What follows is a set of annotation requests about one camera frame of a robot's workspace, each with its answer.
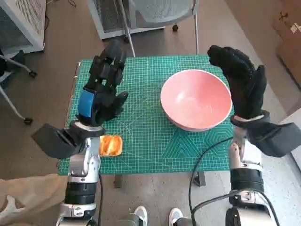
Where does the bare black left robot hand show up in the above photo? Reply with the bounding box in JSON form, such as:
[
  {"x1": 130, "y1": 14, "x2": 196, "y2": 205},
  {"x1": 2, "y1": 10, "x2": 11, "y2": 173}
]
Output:
[{"x1": 76, "y1": 39, "x2": 129, "y2": 127}]

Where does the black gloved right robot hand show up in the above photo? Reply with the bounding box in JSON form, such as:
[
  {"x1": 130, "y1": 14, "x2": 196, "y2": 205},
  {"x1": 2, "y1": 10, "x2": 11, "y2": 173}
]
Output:
[{"x1": 206, "y1": 45, "x2": 268, "y2": 118}]

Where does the rectangular braided toy bread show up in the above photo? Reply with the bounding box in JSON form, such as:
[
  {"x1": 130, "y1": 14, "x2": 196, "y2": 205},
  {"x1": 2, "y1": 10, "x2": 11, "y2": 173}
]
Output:
[{"x1": 99, "y1": 135, "x2": 123, "y2": 157}]

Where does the pink bowl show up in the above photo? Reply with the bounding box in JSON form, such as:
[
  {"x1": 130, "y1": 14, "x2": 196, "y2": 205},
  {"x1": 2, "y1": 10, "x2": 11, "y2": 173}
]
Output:
[{"x1": 160, "y1": 69, "x2": 233, "y2": 132}]

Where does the green cutting mat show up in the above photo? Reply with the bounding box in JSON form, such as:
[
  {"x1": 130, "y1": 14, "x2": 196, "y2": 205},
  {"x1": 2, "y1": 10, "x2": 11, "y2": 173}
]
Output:
[{"x1": 57, "y1": 54, "x2": 236, "y2": 176}]

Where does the brown cardboard box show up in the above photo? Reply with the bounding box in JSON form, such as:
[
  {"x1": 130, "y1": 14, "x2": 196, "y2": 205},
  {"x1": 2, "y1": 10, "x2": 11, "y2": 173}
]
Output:
[{"x1": 272, "y1": 0, "x2": 301, "y2": 88}]

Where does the grey office chair base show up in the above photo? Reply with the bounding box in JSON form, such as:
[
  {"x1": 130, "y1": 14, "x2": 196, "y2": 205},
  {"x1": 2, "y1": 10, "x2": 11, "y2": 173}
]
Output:
[{"x1": 0, "y1": 49, "x2": 38, "y2": 124}]

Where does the dark table leg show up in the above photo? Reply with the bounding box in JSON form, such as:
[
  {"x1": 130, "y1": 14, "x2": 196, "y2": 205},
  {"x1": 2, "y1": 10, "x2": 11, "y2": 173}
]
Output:
[{"x1": 197, "y1": 171, "x2": 207, "y2": 187}]

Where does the grey mesh chair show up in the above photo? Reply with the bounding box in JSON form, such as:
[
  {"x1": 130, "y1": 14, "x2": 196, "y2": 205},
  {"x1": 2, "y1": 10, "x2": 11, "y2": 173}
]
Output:
[{"x1": 117, "y1": 0, "x2": 200, "y2": 58}]

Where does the person's leg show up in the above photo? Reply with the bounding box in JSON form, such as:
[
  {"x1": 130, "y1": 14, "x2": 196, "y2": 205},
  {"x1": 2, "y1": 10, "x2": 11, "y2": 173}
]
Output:
[{"x1": 0, "y1": 173, "x2": 69, "y2": 226}]

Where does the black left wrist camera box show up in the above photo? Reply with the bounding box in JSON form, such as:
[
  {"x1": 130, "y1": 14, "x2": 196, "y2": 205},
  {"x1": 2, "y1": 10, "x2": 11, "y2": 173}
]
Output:
[{"x1": 32, "y1": 123, "x2": 83, "y2": 160}]

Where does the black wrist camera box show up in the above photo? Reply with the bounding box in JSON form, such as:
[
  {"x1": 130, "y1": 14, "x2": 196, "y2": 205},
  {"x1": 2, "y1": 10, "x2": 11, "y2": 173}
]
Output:
[
  {"x1": 32, "y1": 123, "x2": 83, "y2": 160},
  {"x1": 246, "y1": 121, "x2": 301, "y2": 158}
]

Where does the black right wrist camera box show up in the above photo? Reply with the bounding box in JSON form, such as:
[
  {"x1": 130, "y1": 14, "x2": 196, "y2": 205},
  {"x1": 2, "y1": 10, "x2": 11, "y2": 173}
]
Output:
[{"x1": 246, "y1": 121, "x2": 301, "y2": 158}]

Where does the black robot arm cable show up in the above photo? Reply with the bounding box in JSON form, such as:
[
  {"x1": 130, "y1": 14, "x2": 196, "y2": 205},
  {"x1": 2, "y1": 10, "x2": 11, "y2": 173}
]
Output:
[
  {"x1": 189, "y1": 137, "x2": 235, "y2": 226},
  {"x1": 191, "y1": 190, "x2": 280, "y2": 226},
  {"x1": 98, "y1": 173, "x2": 104, "y2": 226}
]

